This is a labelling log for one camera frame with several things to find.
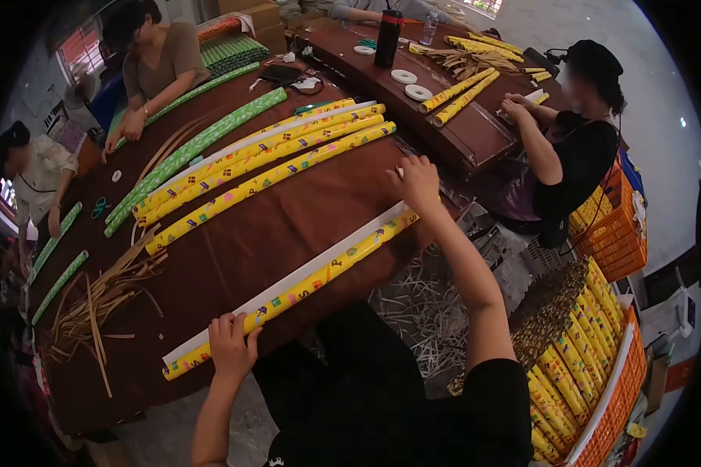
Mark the person's left hand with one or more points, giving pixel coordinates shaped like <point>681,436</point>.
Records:
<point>232,350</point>

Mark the person's right hand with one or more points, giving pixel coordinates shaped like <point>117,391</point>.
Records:
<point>419,190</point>

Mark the person's left thumb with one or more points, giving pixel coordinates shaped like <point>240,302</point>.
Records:
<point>253,338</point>

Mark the person's left fingers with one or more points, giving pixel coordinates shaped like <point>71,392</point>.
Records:
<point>228,322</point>

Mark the person's right thumb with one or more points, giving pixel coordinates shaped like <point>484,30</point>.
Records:
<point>396,175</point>

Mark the person's right fingers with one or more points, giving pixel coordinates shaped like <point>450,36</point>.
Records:
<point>423,166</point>

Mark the yellow printed wrapping paper roll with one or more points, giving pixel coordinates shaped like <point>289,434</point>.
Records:
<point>304,286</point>
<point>455,89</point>
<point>268,181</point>
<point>251,155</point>
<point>466,98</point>
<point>257,163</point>
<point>304,119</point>

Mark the brown table cloth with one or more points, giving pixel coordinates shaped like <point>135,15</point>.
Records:
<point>239,257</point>

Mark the brown wooden table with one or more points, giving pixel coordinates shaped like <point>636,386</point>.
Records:
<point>479,128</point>

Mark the heap of tan paper strips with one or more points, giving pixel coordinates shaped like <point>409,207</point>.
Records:
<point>473,63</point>

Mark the pile of brown paper strips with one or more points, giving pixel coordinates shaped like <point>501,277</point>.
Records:
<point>102,297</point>

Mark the black bottle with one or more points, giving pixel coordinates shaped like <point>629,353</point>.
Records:
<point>388,38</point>

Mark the heap of yellow rolls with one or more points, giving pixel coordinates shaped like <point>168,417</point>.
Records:
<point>485,45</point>

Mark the white shredded paper strips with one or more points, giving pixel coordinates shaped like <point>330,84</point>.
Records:
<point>426,309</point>

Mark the clear plastic bottle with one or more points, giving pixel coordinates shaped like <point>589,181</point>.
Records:
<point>428,28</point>

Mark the person's body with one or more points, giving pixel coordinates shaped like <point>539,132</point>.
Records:
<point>385,397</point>

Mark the black pouch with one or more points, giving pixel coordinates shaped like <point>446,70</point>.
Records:
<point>279,74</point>

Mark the short green wrapping paper roll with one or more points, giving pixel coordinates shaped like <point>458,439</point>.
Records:
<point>61,286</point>
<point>55,241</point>

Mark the teal scissors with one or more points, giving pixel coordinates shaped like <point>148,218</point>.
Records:
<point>99,208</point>

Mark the long green wrapping paper roll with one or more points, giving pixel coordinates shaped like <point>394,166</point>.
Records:
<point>198,146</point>
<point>204,87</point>

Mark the long brown paper strips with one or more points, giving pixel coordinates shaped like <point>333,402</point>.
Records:
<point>166,152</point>

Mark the dark patterned wrapping paper roll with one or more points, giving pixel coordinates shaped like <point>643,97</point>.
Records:
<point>546,315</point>

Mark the stack of orange crates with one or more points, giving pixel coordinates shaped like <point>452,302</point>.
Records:
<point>610,233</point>

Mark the stack of cartons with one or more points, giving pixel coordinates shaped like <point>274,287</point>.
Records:
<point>263,23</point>

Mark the stack of green rolls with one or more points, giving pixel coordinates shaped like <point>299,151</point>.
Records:
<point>233,53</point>

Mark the orange wrapping paper roll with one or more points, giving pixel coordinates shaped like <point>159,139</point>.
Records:
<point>219,28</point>

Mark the pile of yellow rolls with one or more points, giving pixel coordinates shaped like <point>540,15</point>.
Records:
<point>572,362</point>

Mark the white fan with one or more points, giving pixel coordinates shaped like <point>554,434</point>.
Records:
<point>80,90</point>

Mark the orange plastic crate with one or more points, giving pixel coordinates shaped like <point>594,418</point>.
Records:
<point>616,403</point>

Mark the window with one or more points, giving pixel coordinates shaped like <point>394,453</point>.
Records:
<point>82,49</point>

